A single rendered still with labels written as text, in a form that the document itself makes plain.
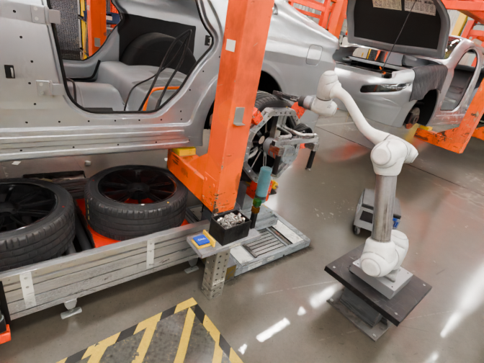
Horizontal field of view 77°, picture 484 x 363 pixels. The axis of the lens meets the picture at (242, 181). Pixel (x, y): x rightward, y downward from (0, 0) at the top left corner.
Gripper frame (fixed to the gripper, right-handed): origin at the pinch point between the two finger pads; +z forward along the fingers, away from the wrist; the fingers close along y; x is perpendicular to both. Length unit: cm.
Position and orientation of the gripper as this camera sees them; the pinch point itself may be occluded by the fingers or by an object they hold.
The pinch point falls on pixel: (277, 93)
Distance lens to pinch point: 221.2
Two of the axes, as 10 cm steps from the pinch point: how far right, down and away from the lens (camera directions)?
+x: 2.2, -8.9, -4.1
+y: 4.5, -2.8, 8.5
